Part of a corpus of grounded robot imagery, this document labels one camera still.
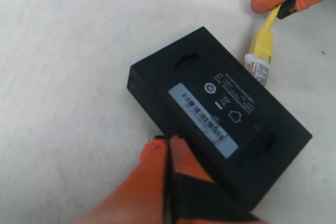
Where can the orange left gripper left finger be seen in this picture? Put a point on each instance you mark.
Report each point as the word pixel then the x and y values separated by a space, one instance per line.
pixel 141 196

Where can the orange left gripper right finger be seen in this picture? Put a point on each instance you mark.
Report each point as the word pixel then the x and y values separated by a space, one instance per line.
pixel 196 197

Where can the black network switch box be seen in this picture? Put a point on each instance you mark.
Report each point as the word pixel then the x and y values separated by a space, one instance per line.
pixel 241 134

